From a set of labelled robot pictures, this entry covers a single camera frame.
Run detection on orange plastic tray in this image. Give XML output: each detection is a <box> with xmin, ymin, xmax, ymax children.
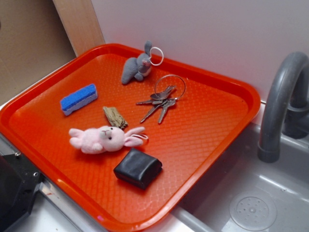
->
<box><xmin>0</xmin><ymin>44</ymin><xmax>260</xmax><ymax>232</ymax></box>

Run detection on brown wood piece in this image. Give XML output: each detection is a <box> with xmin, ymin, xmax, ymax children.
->
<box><xmin>103</xmin><ymin>106</ymin><xmax>128</xmax><ymax>129</ymax></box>

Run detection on grey plush bunny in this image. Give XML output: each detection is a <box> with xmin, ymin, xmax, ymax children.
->
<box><xmin>121</xmin><ymin>41</ymin><xmax>164</xmax><ymax>85</ymax></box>

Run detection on black leather wallet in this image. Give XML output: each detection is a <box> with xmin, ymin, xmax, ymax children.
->
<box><xmin>113</xmin><ymin>148</ymin><xmax>163</xmax><ymax>190</ymax></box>

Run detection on pink plush bunny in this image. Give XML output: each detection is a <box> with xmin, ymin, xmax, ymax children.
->
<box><xmin>69</xmin><ymin>126</ymin><xmax>148</xmax><ymax>155</ymax></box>

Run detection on blue white sponge block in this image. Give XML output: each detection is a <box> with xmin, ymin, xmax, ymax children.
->
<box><xmin>60</xmin><ymin>84</ymin><xmax>98</xmax><ymax>116</ymax></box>

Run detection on grey plastic sink basin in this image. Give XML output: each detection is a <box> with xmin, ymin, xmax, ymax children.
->
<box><xmin>172</xmin><ymin>124</ymin><xmax>309</xmax><ymax>232</ymax></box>

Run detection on wooden board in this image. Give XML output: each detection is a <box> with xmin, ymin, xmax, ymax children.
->
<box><xmin>53</xmin><ymin>0</ymin><xmax>105</xmax><ymax>56</ymax></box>

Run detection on grey plastic faucet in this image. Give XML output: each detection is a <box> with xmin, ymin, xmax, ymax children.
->
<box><xmin>257</xmin><ymin>52</ymin><xmax>309</xmax><ymax>163</ymax></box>

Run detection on silver keys on ring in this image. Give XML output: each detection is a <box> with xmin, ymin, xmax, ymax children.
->
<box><xmin>136</xmin><ymin>74</ymin><xmax>186</xmax><ymax>124</ymax></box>

